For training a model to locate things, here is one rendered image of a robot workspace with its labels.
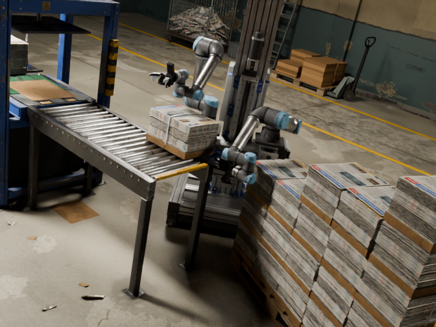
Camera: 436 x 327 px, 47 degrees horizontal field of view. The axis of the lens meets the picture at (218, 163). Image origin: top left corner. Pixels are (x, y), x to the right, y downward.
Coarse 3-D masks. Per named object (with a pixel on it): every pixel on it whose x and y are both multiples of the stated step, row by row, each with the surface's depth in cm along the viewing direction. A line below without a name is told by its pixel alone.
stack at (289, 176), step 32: (256, 160) 336; (288, 160) 346; (256, 192) 332; (288, 192) 299; (256, 224) 332; (320, 224) 274; (256, 256) 333; (288, 256) 301; (352, 256) 252; (288, 288) 301; (320, 288) 274; (288, 320) 302; (320, 320) 275
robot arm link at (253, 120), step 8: (256, 112) 331; (248, 120) 330; (256, 120) 330; (248, 128) 326; (240, 136) 322; (248, 136) 325; (232, 144) 321; (240, 144) 319; (224, 152) 317; (232, 152) 315; (240, 152) 316; (232, 160) 315
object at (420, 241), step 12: (384, 216) 232; (396, 228) 225; (408, 228) 219; (420, 240) 214; (432, 252) 211; (396, 276) 226; (408, 288) 220; (432, 288) 223; (360, 300) 246; (372, 312) 239; (384, 324) 233; (432, 324) 238
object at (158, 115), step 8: (152, 112) 331; (160, 112) 326; (168, 112) 329; (176, 112) 333; (184, 112) 338; (192, 112) 342; (152, 120) 333; (160, 120) 327; (152, 128) 335; (160, 128) 329; (160, 136) 330
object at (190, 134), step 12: (180, 120) 319; (192, 120) 324; (204, 120) 329; (180, 132) 317; (192, 132) 315; (204, 132) 323; (216, 132) 333; (180, 144) 319; (192, 144) 318; (204, 144) 328
